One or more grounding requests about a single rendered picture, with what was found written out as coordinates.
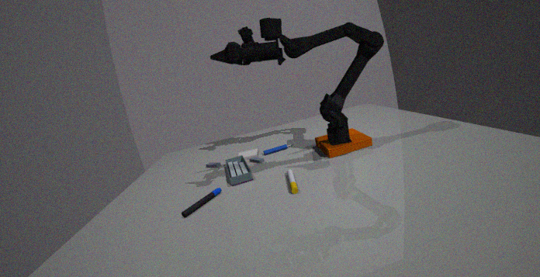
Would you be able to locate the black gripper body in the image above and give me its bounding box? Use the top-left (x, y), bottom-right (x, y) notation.
top-left (228, 42), bottom-right (263, 65)

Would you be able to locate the blue stylus with grey tip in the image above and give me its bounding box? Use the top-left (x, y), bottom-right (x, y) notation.
top-left (264, 144), bottom-right (293, 155)

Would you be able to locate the black marker with blue cap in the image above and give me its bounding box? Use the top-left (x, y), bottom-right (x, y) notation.
top-left (182, 188), bottom-right (222, 218)

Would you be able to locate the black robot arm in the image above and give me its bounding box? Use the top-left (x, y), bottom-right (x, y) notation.
top-left (238, 18), bottom-right (384, 145)

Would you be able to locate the keyboard with white letter keys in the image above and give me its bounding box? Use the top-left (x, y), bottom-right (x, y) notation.
top-left (225, 155), bottom-right (253, 186)

